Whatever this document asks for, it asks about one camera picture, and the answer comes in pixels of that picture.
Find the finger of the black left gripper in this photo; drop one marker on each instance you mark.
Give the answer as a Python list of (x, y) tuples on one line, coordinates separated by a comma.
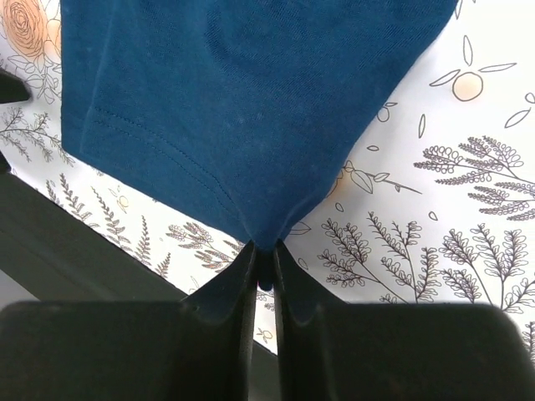
[(12, 89)]

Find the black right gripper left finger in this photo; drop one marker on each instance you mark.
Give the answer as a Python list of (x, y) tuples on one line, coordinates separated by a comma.
[(198, 348)]

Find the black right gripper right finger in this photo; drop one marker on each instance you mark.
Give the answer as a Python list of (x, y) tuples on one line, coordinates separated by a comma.
[(329, 349)]

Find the floral patterned table mat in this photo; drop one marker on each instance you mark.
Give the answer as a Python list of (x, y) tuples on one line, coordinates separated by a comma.
[(435, 202)]

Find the blue Mickey print t-shirt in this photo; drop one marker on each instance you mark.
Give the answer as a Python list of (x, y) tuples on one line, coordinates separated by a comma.
[(239, 114)]

